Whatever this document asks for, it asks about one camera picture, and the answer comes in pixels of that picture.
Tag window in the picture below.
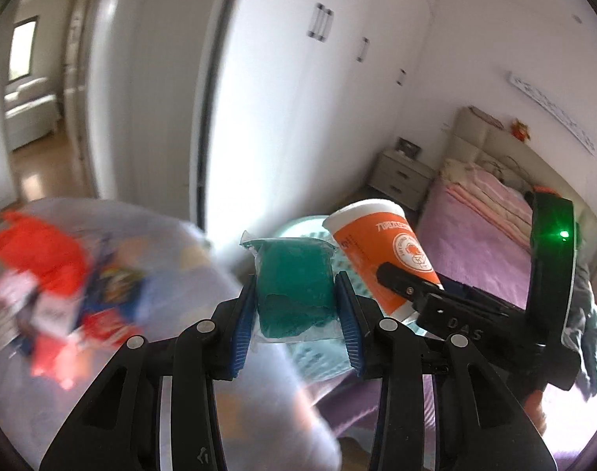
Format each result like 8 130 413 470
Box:
9 17 37 82

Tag grey-blue clothing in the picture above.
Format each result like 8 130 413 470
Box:
561 260 597 398

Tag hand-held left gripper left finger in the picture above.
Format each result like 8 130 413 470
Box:
39 275 260 471

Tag patterned pouch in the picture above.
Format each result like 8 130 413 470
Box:
468 107 502 126

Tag small red packet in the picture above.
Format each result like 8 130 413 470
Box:
80 309 133 350

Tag light teal plastic basket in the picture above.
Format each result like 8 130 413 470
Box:
274 213 378 381

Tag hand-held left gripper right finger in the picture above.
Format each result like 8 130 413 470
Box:
333 271 562 471

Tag white door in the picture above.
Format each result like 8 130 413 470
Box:
88 0 250 231

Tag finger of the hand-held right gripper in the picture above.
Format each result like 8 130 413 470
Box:
375 262 431 312

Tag white wardrobe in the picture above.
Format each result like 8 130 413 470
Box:
205 0 457 239

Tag pink striped folded blanket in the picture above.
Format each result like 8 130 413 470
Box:
438 159 535 236

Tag black cable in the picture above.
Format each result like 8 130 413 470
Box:
475 152 535 190

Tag bed with purple cover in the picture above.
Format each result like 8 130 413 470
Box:
308 157 597 471

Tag green item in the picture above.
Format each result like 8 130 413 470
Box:
240 230 346 343

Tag white and red packet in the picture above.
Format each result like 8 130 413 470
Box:
26 294 78 340

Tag person's right hand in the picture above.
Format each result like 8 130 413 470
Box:
524 391 549 437

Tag white wall decoration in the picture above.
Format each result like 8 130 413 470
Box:
509 71 596 155

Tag beige nightstand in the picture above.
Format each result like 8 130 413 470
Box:
368 150 437 212

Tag beige padded headboard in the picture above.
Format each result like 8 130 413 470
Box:
448 105 597 226

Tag white sofa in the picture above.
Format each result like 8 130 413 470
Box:
4 76 62 151

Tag blue snack packet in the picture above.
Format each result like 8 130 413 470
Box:
80 250 148 325

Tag red wrapper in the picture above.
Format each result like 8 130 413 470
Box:
31 338 83 389

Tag orange and white paper cup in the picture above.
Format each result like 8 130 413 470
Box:
324 199 444 325

